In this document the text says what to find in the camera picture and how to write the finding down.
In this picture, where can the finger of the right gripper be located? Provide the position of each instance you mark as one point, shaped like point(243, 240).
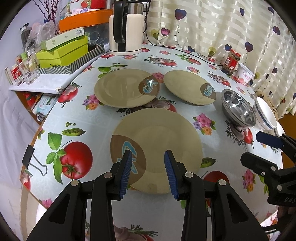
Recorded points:
point(259, 165)
point(283, 142)

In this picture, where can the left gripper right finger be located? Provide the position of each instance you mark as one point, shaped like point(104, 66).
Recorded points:
point(231, 219)

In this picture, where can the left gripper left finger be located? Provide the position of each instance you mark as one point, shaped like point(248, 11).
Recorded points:
point(65, 218)

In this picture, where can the white bowl blue rim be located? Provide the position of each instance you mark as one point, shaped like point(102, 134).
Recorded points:
point(265, 118)

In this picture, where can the stainless steel bowl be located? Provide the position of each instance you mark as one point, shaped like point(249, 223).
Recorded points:
point(237, 109)

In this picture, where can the beige plate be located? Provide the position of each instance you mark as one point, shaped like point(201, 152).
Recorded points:
point(126, 88)
point(190, 87)
point(148, 134)

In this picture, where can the person's right hand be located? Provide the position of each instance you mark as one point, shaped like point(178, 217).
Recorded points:
point(283, 210)

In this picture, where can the black binder clip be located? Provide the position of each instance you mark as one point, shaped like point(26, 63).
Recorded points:
point(30, 160)

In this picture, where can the white yogurt tub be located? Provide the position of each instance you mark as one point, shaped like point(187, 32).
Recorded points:
point(243, 74)

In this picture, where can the red lid sauce jar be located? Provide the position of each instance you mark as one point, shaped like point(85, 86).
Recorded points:
point(231, 62)

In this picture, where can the heart pattern curtain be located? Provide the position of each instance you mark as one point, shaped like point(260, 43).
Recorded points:
point(251, 28)

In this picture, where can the floral fruit tablecloth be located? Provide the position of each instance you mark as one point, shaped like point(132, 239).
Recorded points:
point(148, 103)

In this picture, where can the striped black white tray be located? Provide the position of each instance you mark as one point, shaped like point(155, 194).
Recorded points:
point(72, 67)

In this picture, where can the clear glass mug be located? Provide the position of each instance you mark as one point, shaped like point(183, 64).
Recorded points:
point(29, 70)

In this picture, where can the lime green box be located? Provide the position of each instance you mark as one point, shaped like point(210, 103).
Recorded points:
point(65, 54)

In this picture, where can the white flat box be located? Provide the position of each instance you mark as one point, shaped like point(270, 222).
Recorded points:
point(62, 38)

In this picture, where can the dark lid spice jar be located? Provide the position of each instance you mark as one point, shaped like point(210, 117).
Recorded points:
point(24, 33)

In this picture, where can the white electric kettle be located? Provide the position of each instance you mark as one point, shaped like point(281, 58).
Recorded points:
point(126, 26)

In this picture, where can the orange box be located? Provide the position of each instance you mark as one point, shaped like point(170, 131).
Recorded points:
point(87, 19)

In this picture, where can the purple dried flower branches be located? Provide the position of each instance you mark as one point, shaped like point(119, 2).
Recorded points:
point(48, 8)

